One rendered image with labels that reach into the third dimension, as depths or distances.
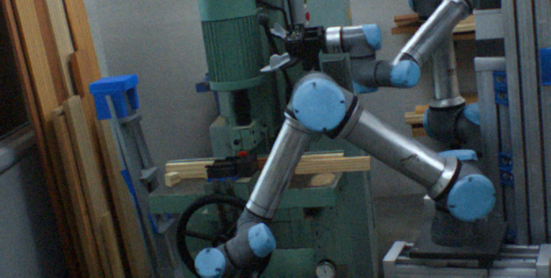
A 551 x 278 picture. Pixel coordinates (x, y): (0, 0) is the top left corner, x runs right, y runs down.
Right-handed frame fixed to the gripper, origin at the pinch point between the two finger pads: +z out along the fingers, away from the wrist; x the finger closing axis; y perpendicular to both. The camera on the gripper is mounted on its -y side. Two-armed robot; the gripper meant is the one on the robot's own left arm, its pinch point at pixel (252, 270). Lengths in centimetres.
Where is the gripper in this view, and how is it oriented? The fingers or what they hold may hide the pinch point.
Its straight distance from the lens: 231.4
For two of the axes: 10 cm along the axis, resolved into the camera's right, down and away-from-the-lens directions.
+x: 9.6, -0.7, -2.7
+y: -0.1, 9.6, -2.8
